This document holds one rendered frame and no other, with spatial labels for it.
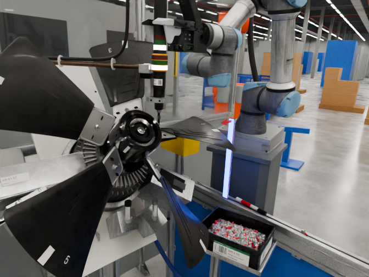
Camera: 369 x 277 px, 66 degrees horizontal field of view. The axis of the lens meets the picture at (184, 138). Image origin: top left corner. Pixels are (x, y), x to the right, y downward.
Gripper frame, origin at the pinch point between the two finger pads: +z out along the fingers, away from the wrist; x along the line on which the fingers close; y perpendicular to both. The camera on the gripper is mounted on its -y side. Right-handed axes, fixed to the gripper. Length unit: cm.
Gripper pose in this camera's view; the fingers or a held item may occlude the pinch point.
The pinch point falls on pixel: (151, 20)
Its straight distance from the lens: 79.4
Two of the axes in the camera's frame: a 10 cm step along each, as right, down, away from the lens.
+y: -0.5, 9.6, 2.7
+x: -6.8, -2.3, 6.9
